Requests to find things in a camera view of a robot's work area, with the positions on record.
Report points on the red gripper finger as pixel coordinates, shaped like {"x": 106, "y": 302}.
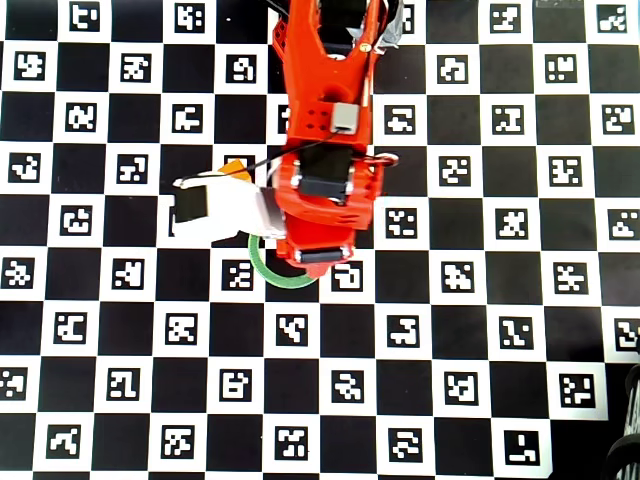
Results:
{"x": 317, "y": 269}

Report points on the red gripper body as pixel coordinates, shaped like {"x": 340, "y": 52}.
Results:
{"x": 322, "y": 256}

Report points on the orange cube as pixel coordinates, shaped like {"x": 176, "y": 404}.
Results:
{"x": 235, "y": 167}

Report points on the red robot arm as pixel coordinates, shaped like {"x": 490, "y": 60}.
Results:
{"x": 320, "y": 75}

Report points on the black white marker mat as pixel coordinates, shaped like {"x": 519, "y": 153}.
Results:
{"x": 345, "y": 330}

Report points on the black camera stand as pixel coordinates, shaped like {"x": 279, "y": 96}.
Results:
{"x": 631, "y": 415}

